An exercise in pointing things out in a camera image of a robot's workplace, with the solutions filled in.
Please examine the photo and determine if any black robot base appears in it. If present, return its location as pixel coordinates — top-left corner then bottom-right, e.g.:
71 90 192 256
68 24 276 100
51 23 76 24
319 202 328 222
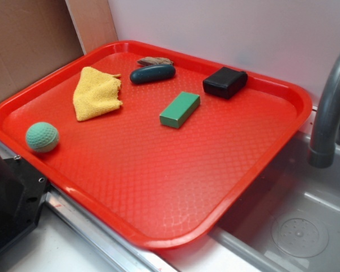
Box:
0 156 49 254

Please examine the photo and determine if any green rectangular block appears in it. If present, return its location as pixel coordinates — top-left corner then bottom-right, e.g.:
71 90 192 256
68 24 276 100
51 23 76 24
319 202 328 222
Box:
159 92 201 129

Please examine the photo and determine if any black rectangular block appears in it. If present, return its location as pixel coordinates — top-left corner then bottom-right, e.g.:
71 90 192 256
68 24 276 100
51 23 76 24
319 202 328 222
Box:
203 67 248 100

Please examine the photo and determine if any red plastic tray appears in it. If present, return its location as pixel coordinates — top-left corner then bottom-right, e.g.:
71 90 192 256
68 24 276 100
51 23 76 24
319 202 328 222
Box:
0 41 312 250

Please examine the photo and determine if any dark teal oblong object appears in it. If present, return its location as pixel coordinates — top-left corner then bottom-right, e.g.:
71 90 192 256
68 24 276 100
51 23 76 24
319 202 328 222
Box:
130 64 176 84

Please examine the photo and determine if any brown wood piece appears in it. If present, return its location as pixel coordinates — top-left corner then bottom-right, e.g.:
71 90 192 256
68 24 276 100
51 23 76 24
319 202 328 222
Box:
137 57 173 66

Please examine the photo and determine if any yellow folded cloth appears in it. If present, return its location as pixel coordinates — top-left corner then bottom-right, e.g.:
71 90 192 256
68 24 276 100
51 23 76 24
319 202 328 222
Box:
73 67 123 122

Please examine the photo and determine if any light green dimpled ball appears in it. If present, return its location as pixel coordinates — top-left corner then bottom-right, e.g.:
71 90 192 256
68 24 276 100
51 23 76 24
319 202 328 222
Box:
25 122 60 153

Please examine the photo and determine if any grey curved faucet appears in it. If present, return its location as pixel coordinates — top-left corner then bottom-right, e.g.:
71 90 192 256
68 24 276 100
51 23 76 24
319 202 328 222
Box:
307 55 340 168

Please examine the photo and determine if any grey plastic sink basin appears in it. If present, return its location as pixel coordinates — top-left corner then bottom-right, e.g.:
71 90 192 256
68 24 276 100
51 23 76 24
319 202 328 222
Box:
169 129 340 272

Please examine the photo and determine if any brown cardboard panel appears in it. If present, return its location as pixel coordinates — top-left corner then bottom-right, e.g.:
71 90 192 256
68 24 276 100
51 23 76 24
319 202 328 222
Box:
0 1 117 103

